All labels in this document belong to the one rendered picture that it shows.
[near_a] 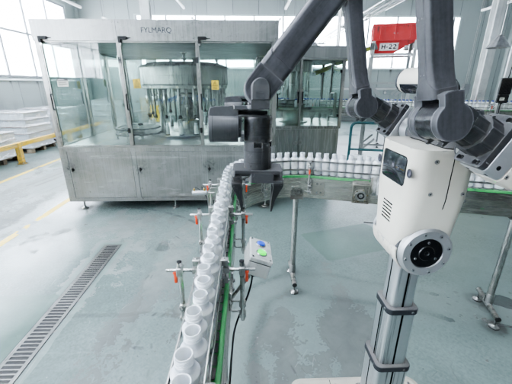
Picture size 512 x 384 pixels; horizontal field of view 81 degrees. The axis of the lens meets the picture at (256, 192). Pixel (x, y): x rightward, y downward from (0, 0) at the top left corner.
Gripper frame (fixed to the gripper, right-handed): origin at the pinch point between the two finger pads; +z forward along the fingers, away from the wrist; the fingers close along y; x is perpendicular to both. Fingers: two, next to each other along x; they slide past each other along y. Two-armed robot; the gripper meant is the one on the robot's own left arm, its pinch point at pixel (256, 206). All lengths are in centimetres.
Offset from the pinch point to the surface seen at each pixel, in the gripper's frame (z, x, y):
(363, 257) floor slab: 136, 202, 116
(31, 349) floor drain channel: 142, 96, -144
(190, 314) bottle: 26.1, -3.5, -15.1
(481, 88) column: -33, 847, 678
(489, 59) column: -112, 846, 678
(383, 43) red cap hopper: -115, 613, 274
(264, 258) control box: 29.1, 25.9, 3.8
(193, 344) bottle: 25.9, -12.5, -13.0
